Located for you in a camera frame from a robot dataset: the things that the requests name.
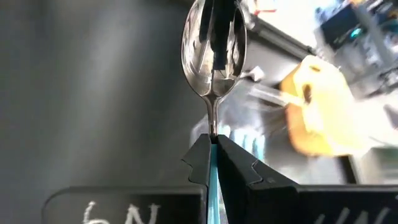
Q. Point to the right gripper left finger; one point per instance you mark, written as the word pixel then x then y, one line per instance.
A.
pixel 199 168

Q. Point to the yellow plastic bin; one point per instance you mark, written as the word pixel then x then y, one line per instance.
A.
pixel 320 109

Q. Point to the black computer tower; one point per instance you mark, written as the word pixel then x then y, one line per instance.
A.
pixel 339 28

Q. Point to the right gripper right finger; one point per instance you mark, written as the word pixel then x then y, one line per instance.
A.
pixel 264 202

